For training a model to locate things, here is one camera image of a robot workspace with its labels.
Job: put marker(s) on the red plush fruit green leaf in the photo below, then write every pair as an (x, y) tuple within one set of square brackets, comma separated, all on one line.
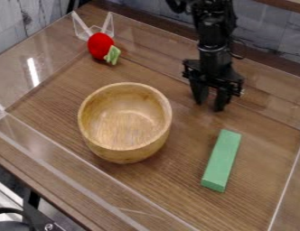
[(102, 48)]

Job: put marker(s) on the black metal table leg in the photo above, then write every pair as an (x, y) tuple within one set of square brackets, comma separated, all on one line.
[(46, 217)]

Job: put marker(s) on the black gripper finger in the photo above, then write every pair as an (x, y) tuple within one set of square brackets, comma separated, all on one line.
[(200, 89), (222, 99)]

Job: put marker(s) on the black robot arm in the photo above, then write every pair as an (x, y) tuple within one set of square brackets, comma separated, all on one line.
[(214, 21)]

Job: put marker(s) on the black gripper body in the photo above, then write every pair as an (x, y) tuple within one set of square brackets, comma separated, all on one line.
[(213, 69)]

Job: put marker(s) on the green rectangular block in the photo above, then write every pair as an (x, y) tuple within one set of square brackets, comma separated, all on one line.
[(218, 167)]

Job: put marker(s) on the round wooden bowl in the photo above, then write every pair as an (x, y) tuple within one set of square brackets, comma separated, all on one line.
[(125, 120)]

